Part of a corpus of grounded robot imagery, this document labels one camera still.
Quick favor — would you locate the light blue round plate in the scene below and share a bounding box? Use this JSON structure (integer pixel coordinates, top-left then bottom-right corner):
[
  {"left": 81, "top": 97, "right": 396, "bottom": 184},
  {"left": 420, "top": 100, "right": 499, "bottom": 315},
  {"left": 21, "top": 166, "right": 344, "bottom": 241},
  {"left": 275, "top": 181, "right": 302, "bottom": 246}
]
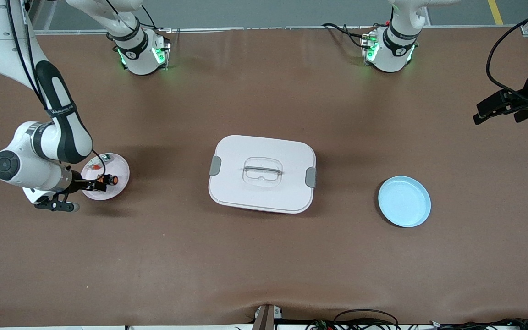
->
[{"left": 378, "top": 176, "right": 431, "bottom": 228}]

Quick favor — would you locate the black base power cable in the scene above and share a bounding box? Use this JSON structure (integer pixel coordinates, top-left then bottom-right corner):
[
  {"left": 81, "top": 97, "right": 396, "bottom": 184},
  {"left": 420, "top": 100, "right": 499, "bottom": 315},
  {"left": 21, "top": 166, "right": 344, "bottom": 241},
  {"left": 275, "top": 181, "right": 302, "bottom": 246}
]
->
[{"left": 321, "top": 22, "right": 375, "bottom": 49}]

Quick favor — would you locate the white circuit breaker switch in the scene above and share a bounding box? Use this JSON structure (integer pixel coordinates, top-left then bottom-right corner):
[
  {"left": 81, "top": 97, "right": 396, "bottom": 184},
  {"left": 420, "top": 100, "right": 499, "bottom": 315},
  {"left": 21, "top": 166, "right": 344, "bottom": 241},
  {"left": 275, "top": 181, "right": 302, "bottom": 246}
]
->
[{"left": 86, "top": 155, "right": 114, "bottom": 171}]

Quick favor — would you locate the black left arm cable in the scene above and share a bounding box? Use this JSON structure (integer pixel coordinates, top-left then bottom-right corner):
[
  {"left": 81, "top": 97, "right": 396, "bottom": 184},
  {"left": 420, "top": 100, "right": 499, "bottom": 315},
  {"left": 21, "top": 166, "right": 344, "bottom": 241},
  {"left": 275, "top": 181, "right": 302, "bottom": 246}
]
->
[{"left": 486, "top": 0, "right": 528, "bottom": 110}]

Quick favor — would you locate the pink round plate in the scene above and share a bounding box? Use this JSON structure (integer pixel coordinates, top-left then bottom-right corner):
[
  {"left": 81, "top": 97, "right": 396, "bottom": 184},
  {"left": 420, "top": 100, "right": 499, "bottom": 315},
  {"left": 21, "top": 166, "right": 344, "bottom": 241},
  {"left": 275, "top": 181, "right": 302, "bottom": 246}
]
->
[{"left": 81, "top": 153, "right": 130, "bottom": 201}]

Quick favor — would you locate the black looped floor cable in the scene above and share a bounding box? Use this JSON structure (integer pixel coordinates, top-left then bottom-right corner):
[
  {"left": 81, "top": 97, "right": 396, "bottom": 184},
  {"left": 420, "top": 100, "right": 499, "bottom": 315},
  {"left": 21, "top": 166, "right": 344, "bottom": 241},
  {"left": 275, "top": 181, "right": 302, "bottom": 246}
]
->
[{"left": 333, "top": 309, "right": 400, "bottom": 330}]

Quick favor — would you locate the white lidded storage box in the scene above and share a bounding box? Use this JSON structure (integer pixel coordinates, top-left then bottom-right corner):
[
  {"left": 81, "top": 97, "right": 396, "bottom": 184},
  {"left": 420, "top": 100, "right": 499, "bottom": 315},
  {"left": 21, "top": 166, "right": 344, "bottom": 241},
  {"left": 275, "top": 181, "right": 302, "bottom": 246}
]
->
[{"left": 208, "top": 135, "right": 316, "bottom": 215}]

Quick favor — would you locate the tangled black cable bundle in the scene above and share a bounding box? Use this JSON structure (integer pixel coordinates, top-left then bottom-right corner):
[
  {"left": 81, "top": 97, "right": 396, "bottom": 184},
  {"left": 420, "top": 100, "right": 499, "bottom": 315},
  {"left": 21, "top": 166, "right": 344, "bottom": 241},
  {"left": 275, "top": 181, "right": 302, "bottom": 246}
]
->
[{"left": 399, "top": 317, "right": 528, "bottom": 330}]

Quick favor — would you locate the table edge camera bracket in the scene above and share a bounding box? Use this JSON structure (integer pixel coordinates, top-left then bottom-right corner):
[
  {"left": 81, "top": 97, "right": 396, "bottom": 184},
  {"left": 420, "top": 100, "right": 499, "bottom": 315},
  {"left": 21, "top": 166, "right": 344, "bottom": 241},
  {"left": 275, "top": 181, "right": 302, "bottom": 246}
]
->
[{"left": 251, "top": 304, "right": 284, "bottom": 330}]

